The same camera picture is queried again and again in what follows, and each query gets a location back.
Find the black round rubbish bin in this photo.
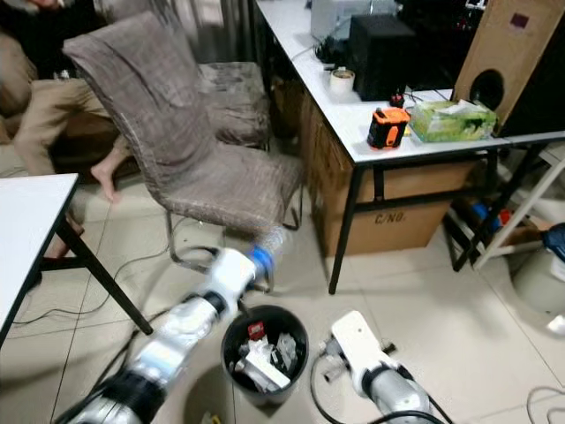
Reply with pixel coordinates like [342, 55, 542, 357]
[221, 305, 310, 407]

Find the white desk with black frame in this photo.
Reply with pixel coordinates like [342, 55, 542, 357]
[254, 0, 565, 295]

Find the brown patterned covered chair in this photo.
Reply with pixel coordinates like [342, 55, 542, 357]
[64, 11, 305, 270]

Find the white table with black legs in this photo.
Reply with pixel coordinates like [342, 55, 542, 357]
[0, 173, 153, 345]

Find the barefoot person in khaki trousers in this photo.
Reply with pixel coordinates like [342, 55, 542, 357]
[0, 0, 133, 204]

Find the grey printer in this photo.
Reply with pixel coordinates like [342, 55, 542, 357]
[309, 0, 398, 41]

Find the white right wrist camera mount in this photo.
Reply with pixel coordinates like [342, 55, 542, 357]
[330, 310, 396, 390]

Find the large brown cardboard box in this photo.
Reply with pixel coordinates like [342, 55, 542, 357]
[300, 88, 495, 257]

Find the brown armchair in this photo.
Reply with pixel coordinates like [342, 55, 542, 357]
[0, 31, 107, 178]

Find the orange and black tool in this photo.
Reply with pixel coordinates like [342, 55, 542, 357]
[366, 106, 411, 149]

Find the clear plastic bottle blue label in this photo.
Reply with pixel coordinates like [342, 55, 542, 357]
[249, 224, 294, 276]

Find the white flat paper box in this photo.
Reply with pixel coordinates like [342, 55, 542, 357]
[234, 349, 283, 392]

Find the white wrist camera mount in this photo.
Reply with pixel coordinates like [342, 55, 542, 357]
[330, 310, 396, 390]
[205, 247, 259, 314]

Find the black metal rack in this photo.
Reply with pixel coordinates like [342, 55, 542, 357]
[446, 146, 565, 270]

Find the black monitor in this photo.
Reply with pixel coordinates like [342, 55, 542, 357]
[397, 0, 486, 89]

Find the crumpled white paper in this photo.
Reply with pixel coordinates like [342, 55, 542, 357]
[274, 334, 301, 372]

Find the black speaker box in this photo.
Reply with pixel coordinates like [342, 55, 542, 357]
[349, 13, 418, 101]

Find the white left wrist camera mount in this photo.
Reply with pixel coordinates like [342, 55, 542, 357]
[205, 247, 259, 314]

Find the grey floral covered chair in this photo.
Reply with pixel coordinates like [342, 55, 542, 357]
[199, 60, 273, 149]

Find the green tissue box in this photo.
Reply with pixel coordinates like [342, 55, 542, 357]
[409, 99, 498, 144]

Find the brown wooden loudspeaker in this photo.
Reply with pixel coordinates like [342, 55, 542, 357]
[452, 0, 539, 125]

